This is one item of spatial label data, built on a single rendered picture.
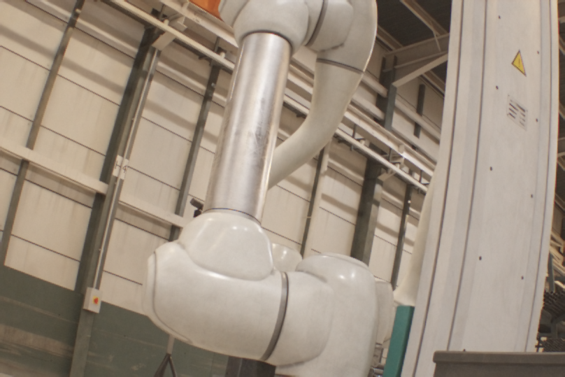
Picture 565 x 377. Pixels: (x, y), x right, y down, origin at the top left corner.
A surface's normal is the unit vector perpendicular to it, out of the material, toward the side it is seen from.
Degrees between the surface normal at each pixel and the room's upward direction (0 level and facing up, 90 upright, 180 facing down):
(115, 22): 90
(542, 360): 90
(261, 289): 68
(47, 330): 90
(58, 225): 90
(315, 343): 102
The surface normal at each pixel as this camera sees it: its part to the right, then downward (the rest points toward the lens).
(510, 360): -0.76, -0.31
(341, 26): 0.32, 0.20
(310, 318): 0.22, -0.27
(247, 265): 0.40, -0.43
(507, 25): 0.63, -0.08
